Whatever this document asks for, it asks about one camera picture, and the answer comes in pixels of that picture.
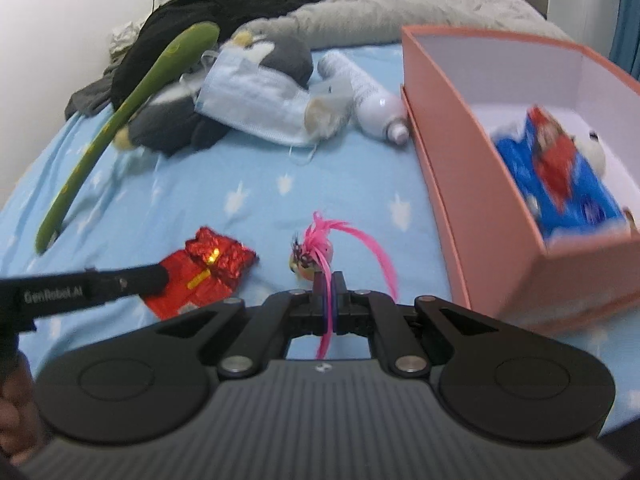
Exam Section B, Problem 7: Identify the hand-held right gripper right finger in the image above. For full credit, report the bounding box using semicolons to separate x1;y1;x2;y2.
331;271;501;376

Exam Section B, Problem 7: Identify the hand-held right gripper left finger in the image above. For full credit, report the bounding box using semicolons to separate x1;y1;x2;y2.
155;279;332;376

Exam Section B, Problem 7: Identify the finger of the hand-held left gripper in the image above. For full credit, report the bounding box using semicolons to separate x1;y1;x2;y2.
85;264;171;300

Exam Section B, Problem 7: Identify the pink feather toy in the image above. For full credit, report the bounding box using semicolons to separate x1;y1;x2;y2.
289;211;401;361

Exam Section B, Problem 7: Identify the red shiny foil packet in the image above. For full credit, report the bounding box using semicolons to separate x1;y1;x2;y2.
142;226;260;320

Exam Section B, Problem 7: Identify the pink cardboard box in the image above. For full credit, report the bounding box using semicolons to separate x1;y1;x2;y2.
400;25;640;336

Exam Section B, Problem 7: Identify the blue snack packet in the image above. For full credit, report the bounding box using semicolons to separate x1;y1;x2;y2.
492;105;633;243

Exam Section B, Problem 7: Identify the small panda plush toy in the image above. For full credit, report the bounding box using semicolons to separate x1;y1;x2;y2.
570;130;608;176

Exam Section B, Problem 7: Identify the person's left hand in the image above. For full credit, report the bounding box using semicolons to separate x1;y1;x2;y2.
0;355;51;468

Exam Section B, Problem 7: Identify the light blue star bed sheet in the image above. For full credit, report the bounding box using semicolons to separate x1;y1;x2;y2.
0;42;501;411

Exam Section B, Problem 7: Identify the grey penguin plush toy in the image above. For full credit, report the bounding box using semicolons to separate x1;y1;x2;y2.
114;30;316;157

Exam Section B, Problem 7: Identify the green plush stick toy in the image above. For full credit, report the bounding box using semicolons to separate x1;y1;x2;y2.
35;21;221;256

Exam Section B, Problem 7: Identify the small cream plush piece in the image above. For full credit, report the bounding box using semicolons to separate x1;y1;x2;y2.
304;95;351;138

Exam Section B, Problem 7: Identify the white plastic bottle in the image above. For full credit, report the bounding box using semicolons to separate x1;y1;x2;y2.
317;50;412;145

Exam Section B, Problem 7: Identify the blue face mask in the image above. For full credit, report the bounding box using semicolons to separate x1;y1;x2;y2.
180;42;321;163

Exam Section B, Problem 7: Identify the white crumpled cloth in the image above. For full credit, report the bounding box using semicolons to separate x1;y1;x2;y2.
107;20;151;58

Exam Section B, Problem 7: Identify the black garment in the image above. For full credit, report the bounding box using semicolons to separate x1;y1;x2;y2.
65;0;328;118

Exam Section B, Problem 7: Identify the grey blanket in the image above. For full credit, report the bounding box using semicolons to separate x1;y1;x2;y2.
245;0;571;52

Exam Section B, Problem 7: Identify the blue curtain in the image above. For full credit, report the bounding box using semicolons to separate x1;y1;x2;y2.
607;0;640;78

